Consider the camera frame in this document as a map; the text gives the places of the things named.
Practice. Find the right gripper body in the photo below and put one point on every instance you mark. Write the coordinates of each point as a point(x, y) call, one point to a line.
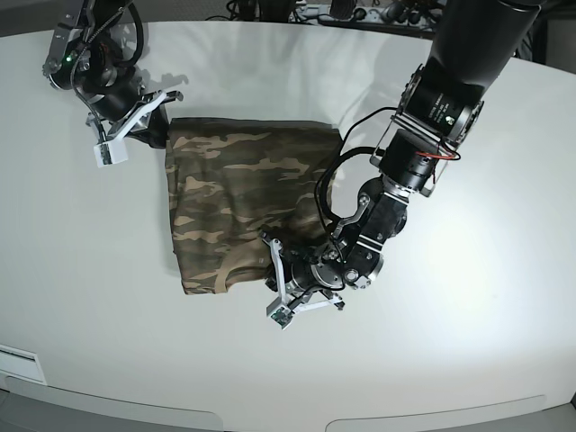
point(135, 117)

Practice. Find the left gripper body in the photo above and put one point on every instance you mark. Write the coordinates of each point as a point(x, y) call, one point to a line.
point(304, 278)

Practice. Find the camouflage T-shirt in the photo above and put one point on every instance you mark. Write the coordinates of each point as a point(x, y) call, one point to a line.
point(229, 180)

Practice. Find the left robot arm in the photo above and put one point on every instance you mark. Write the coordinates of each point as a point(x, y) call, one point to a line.
point(442, 101)

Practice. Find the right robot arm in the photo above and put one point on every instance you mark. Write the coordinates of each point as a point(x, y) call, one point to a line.
point(85, 58)

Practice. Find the white label plate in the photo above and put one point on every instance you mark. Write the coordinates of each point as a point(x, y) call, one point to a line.
point(21, 364)

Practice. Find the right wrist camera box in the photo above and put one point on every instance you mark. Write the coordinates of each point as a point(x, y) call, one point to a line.
point(110, 152)

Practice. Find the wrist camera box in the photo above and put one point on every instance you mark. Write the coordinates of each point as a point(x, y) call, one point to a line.
point(280, 314)
point(110, 152)

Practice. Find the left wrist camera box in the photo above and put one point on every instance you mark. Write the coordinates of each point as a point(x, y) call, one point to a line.
point(280, 314)

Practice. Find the power strip with cables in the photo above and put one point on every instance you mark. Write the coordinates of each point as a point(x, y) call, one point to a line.
point(371, 15)

